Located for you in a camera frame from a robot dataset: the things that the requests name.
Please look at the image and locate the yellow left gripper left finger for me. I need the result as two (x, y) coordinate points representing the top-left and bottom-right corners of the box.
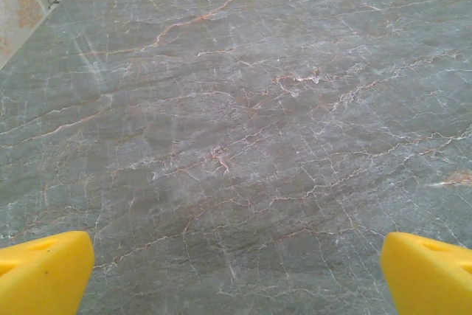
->
(0, 230), (95, 315)

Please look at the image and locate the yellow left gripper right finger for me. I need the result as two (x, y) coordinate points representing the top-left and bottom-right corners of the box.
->
(380, 232), (472, 315)

